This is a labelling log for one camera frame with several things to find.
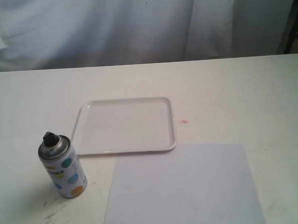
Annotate white paper sheet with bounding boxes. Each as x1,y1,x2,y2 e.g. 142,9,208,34
103,143,266,224

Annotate black stand pole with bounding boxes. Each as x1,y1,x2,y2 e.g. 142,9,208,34
284,0,298,54

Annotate white backdrop curtain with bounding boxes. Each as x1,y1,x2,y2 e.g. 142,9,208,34
0,0,293,72

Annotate white plastic tray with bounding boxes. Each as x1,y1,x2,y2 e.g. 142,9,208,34
71,97,177,156

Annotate white polka-dot spray can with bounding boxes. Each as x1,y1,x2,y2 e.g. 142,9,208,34
37,132,88,198

